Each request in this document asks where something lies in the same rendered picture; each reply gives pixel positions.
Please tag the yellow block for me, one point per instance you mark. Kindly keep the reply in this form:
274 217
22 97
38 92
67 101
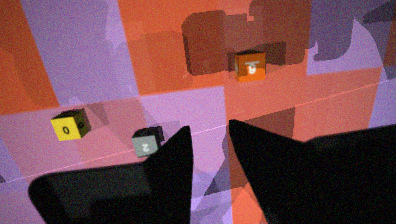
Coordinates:
69 126

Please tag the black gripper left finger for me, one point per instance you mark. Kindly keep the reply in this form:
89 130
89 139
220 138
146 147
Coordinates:
158 189

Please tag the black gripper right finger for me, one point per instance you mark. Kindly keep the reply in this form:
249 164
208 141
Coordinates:
289 177

